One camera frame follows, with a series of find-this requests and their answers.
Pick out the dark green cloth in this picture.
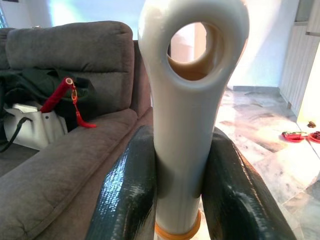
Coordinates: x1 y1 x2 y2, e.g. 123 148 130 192
0 67 96 132

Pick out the red tassel charm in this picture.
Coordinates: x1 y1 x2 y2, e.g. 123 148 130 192
71 86 97 129

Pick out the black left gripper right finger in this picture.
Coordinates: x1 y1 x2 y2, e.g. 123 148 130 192
201 126 299 240

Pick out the grey fabric sofa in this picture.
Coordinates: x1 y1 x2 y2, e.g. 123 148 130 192
0 21 155 240

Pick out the white bag with black strap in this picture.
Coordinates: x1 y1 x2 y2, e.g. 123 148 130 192
0 102 69 153

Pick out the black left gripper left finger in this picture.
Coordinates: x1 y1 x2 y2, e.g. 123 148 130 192
84 124 158 240

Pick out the broom with white handle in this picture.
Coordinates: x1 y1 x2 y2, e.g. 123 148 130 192
137 0 251 240

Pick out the white panelled door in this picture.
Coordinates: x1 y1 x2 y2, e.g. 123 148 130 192
278 21 320 123

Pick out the red plate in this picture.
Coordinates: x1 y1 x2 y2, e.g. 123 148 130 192
308 130 320 144
281 130 308 144

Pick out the red rolled umbrella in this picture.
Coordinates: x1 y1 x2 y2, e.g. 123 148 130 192
39 76 76 113

